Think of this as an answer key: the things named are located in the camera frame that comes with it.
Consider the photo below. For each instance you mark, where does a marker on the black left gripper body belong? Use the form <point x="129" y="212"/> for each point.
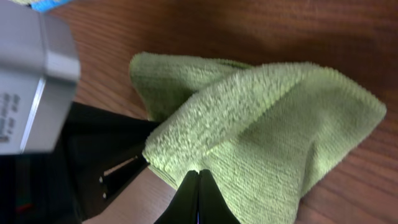
<point x="97" y="155"/>

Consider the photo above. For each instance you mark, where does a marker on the green microfiber cloth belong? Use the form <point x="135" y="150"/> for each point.
<point x="267" y="133"/>

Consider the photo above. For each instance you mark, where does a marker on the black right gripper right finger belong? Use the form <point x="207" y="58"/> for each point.
<point x="212" y="208"/>

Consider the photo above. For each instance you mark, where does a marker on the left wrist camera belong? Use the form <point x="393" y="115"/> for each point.
<point x="40" y="70"/>

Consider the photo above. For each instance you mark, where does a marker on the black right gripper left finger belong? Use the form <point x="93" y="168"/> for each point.
<point x="183" y="209"/>

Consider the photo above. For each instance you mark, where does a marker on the light green folded cloth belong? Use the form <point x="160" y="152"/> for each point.
<point x="24" y="2"/>

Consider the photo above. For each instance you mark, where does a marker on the blue folded cloth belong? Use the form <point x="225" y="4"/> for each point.
<point x="47" y="5"/>

